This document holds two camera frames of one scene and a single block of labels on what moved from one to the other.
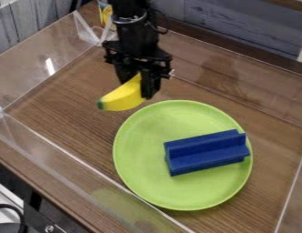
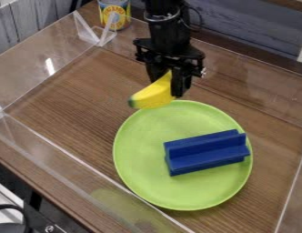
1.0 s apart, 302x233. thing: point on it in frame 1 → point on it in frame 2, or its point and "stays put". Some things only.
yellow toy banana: (126, 98) → (154, 94)
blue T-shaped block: (206, 151) stays put
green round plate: (141, 161) stays put
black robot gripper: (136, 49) → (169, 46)
